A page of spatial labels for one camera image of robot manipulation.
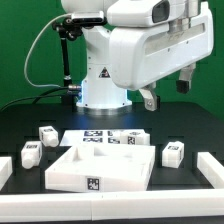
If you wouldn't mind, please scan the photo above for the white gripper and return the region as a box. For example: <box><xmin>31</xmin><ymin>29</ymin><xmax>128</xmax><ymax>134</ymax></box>
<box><xmin>108</xmin><ymin>0</ymin><xmax>213</xmax><ymax>111</ymax></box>

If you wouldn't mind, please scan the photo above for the white square tabletop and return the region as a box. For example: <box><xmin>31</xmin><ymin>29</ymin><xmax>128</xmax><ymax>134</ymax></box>
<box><xmin>45</xmin><ymin>143</ymin><xmax>155</xmax><ymax>192</ymax></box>

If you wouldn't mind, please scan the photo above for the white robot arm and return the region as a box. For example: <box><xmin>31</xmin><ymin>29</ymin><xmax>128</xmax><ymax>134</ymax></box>
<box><xmin>61</xmin><ymin>0</ymin><xmax>214</xmax><ymax>114</ymax></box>

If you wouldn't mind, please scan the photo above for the white right fence block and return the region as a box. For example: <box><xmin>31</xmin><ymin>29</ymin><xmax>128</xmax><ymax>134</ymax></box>
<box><xmin>197</xmin><ymin>152</ymin><xmax>224</xmax><ymax>189</ymax></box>

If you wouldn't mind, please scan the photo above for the white fence block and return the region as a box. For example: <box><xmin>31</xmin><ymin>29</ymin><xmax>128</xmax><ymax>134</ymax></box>
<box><xmin>0</xmin><ymin>157</ymin><xmax>12</xmax><ymax>190</ymax></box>
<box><xmin>197</xmin><ymin>152</ymin><xmax>224</xmax><ymax>189</ymax></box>

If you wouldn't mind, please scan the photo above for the white sheet with markers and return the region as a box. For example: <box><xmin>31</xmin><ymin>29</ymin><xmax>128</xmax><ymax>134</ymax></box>
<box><xmin>59</xmin><ymin>129</ymin><xmax>147</xmax><ymax>147</ymax></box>

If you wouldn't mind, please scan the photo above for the white front fence bar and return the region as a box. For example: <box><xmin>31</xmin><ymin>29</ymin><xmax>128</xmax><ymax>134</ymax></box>
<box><xmin>0</xmin><ymin>189</ymin><xmax>224</xmax><ymax>223</ymax></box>

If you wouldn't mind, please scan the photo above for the white left fence block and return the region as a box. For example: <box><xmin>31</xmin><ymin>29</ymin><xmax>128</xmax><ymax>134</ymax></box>
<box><xmin>0</xmin><ymin>157</ymin><xmax>12</xmax><ymax>190</ymax></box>

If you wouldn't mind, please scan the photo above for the silver camera on stand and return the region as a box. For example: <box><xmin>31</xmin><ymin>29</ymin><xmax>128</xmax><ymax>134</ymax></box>
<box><xmin>71</xmin><ymin>11</ymin><xmax>104</xmax><ymax>24</ymax></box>

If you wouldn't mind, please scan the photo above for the black camera stand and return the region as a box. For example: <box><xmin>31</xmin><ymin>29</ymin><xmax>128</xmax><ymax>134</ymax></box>
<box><xmin>52</xmin><ymin>17</ymin><xmax>108</xmax><ymax>104</ymax></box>

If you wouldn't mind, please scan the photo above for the black cable on table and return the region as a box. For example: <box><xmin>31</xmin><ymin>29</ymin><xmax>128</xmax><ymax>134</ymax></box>
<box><xmin>0</xmin><ymin>87</ymin><xmax>82</xmax><ymax>113</ymax></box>

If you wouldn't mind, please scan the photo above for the grey camera cable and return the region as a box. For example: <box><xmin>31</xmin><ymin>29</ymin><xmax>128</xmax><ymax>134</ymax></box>
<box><xmin>23</xmin><ymin>13</ymin><xmax>73</xmax><ymax>90</ymax></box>

